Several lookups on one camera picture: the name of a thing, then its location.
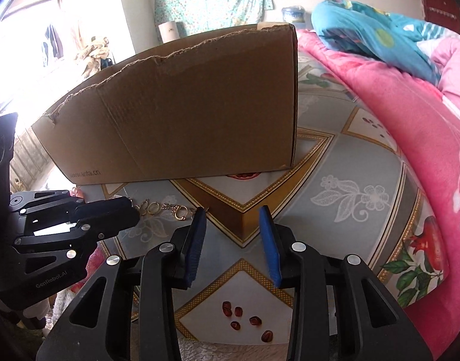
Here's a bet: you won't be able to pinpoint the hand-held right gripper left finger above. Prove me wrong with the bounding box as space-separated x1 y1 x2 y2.
35 207 208 361

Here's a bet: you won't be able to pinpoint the floral curtain cloth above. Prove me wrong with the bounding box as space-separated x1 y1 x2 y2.
155 0 274 36

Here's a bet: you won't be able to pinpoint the dark red door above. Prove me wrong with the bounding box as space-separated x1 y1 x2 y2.
418 0 460 32

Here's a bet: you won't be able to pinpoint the brown cardboard box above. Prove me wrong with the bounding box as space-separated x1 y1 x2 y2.
32 23 299 186

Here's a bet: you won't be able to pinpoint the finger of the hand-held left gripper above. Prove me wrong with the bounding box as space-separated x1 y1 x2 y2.
13 206 141 262
10 191 136 227

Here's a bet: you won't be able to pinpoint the light pink quilt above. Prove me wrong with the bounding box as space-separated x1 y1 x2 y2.
429 34 460 98

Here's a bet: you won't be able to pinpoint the fluffy fleece clothing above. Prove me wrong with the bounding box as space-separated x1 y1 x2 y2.
46 289 78 324

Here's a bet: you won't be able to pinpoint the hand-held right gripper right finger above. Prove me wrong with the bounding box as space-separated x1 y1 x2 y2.
258 205 434 361

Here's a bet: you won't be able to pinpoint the blue patterned quilt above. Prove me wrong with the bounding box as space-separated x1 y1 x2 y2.
312 0 460 85

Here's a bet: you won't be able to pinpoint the white paper roll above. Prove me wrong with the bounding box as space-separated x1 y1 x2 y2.
158 20 185 44

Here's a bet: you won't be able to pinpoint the hanging dark clothes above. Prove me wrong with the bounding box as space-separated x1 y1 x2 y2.
42 23 65 61

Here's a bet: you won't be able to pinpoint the pile of household clutter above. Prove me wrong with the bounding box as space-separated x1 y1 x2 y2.
74 35 114 72

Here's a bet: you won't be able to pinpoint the pink floral blanket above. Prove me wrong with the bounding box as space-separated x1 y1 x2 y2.
297 28 460 361

